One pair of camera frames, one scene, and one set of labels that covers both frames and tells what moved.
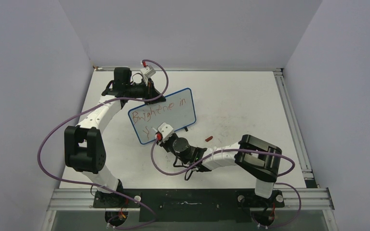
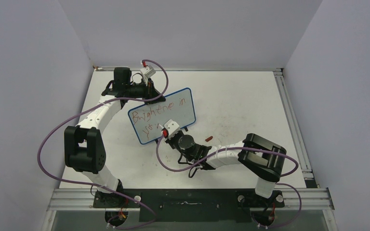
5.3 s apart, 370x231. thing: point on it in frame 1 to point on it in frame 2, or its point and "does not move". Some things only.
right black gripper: (165, 144) to (170, 140)
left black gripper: (150, 91) does not move
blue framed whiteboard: (178, 111) does not move
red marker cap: (209, 138) does not move
